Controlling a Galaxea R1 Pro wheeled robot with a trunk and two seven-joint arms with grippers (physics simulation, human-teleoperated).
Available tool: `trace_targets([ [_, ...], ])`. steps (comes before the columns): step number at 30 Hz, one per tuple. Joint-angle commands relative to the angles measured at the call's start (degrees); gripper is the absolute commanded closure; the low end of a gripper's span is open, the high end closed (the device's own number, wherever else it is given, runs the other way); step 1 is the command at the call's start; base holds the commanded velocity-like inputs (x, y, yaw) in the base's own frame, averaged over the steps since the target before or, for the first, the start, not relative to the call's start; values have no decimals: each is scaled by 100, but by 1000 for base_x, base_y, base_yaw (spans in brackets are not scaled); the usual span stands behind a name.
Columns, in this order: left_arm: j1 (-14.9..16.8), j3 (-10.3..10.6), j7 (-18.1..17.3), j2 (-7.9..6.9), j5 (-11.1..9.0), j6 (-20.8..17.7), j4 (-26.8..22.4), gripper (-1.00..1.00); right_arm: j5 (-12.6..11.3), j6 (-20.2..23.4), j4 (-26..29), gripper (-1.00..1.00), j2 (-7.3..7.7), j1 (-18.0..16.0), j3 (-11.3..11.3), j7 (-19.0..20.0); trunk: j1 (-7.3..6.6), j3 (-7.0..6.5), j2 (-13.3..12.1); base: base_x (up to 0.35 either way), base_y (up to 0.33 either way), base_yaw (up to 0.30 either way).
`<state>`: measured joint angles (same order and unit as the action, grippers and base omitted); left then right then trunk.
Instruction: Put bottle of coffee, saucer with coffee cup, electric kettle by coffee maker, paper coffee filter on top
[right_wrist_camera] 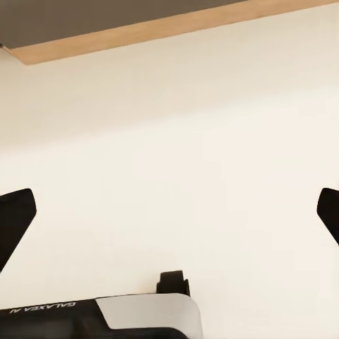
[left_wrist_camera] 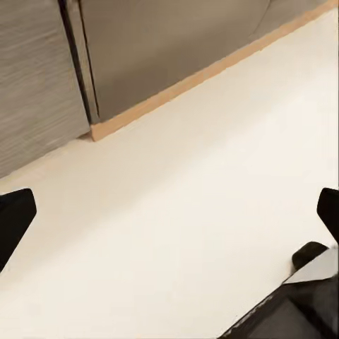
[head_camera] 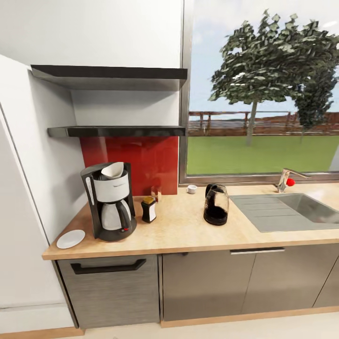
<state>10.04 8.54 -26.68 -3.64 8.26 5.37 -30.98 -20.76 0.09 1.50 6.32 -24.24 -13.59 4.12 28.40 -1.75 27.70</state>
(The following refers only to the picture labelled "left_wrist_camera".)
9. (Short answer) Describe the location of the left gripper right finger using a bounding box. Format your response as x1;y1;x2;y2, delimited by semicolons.
316;188;339;244

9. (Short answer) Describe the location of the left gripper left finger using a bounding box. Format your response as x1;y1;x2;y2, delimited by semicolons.
0;188;37;272

